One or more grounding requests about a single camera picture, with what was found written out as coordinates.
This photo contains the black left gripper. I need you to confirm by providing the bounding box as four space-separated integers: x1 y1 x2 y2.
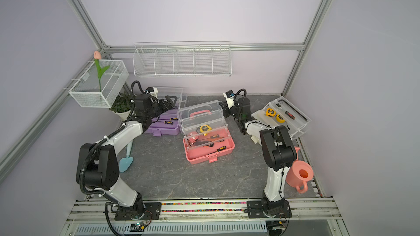
147 96 177 120

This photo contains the purple toolbox clear lid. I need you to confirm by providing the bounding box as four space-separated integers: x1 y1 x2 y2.
144 86 188 137

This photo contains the pink toolbox clear lid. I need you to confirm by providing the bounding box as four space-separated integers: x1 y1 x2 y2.
177 101 235 165

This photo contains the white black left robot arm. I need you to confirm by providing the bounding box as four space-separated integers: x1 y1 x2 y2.
75 87 178 220

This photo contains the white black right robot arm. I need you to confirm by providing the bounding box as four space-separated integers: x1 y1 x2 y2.
221 88 297 207

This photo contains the yellow tape measure in pink box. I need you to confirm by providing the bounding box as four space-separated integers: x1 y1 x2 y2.
199 125 212 135

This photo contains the potted green plant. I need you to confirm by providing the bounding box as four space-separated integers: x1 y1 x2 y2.
109 93 133 121

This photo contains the white toolbox clear lid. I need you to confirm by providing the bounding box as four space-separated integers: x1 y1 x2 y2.
252 97 312 141

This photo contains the small white mesh basket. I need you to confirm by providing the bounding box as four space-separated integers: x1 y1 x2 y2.
69 60 129 108

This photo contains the teal garden trowel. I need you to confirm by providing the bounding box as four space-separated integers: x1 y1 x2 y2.
119 140 134 173

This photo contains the pink artificial tulip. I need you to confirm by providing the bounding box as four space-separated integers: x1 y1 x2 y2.
94 51 110 92

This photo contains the pink watering can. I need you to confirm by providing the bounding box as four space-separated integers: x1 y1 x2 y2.
285 146 314 194

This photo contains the long white wire basket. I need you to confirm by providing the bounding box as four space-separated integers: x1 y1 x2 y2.
132 41 233 77

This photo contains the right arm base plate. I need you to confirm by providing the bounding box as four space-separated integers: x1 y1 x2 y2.
244 198 292 219

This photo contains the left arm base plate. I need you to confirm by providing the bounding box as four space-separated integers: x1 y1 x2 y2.
114 202 162 221

